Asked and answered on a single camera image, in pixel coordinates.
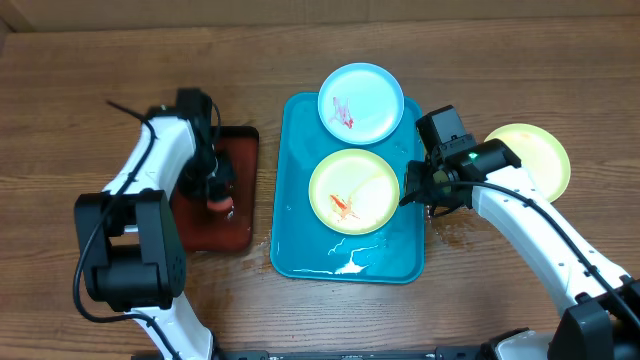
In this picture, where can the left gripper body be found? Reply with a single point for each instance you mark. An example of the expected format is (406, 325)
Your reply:
(206, 172)

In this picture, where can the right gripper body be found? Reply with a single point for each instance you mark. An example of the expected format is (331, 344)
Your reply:
(420, 185)

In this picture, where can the dark green sponge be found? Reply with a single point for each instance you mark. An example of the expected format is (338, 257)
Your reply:
(221, 206)

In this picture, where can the yellow-green plate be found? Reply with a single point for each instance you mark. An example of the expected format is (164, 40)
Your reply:
(544, 157)
(354, 191)

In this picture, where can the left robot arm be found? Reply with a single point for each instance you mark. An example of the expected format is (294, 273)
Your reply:
(132, 264)

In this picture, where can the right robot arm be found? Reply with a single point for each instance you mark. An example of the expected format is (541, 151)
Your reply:
(598, 300)

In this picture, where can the black tray with red liquid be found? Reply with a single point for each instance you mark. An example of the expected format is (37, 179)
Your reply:
(228, 231)

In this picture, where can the teal plastic tray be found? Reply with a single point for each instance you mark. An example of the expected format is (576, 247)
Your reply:
(302, 246)

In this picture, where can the light blue plate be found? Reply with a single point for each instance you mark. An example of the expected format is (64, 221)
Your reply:
(361, 103)

